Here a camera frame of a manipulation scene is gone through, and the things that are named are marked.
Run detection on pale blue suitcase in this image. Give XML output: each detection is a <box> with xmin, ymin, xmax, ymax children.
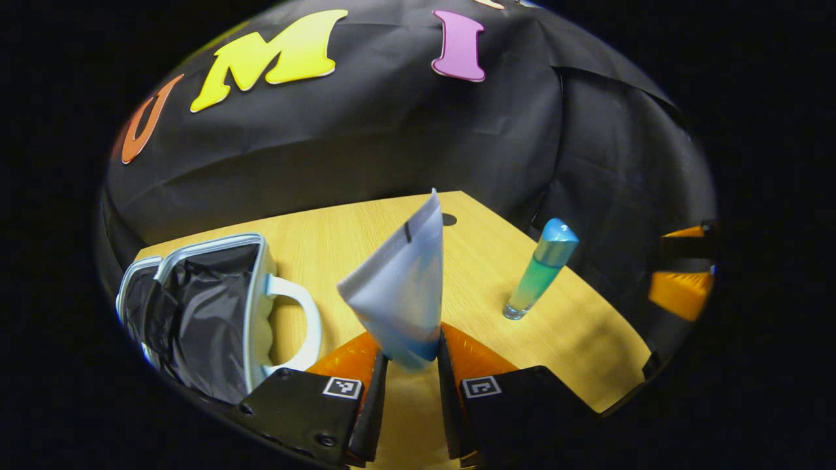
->
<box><xmin>116</xmin><ymin>233</ymin><xmax>323</xmax><ymax>406</ymax></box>

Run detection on blue and white squeeze tube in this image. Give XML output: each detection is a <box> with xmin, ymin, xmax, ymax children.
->
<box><xmin>336</xmin><ymin>189</ymin><xmax>445</xmax><ymax>372</ymax></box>

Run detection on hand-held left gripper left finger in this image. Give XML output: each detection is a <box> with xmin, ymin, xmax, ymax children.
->
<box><xmin>229</xmin><ymin>330</ymin><xmax>390</xmax><ymax>467</ymax></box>

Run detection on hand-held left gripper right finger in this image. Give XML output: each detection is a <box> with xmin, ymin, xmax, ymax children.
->
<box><xmin>436</xmin><ymin>323</ymin><xmax>603</xmax><ymax>468</ymax></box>

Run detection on green bottle with blue cap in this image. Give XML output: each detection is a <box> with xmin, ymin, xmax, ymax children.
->
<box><xmin>502</xmin><ymin>218</ymin><xmax>581</xmax><ymax>321</ymax></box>

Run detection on black backdrop cloth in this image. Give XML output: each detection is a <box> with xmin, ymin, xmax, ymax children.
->
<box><xmin>98</xmin><ymin>0</ymin><xmax>719</xmax><ymax>314</ymax></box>

